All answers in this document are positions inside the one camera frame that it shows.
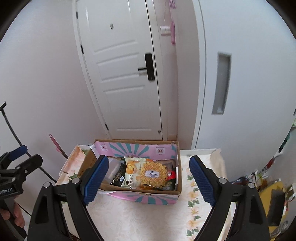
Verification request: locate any dark green cracker packet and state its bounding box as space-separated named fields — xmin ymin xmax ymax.
xmin=162 ymin=178 xmax=177 ymax=191

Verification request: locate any clear plastic packet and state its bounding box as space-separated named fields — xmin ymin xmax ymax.
xmin=103 ymin=157 xmax=126 ymax=185

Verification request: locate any red black snack packet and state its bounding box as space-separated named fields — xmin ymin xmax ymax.
xmin=166 ymin=163 xmax=177 ymax=180

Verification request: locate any orange chiffon cake packet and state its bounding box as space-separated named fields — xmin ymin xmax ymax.
xmin=121 ymin=157 xmax=149 ymax=189

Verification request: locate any round waffle packet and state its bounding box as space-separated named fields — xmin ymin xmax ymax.
xmin=139 ymin=161 xmax=168 ymax=189

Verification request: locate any person's left hand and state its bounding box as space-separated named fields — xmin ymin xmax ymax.
xmin=1 ymin=201 xmax=25 ymax=228

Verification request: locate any yellow stool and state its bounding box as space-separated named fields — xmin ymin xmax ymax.
xmin=259 ymin=181 xmax=286 ymax=227

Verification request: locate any cardboard box pink lining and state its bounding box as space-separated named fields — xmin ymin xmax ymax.
xmin=78 ymin=140 xmax=182 ymax=205

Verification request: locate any white sliding wardrobe door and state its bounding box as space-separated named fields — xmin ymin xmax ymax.
xmin=194 ymin=1 xmax=295 ymax=178

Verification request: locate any white panel door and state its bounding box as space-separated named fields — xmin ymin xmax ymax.
xmin=73 ymin=1 xmax=168 ymax=141

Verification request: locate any pink handled tool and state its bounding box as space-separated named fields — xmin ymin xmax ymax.
xmin=49 ymin=134 xmax=68 ymax=159

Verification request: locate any grey recessed door handle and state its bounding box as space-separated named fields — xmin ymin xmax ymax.
xmin=212 ymin=52 xmax=231 ymax=115

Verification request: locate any black door handle lock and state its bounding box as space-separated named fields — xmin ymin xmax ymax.
xmin=138 ymin=53 xmax=155 ymax=81

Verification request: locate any white wall switch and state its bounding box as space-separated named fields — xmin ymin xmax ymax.
xmin=159 ymin=25 xmax=171 ymax=36

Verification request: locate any pink hanging strap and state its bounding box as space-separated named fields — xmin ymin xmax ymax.
xmin=164 ymin=0 xmax=177 ymax=45

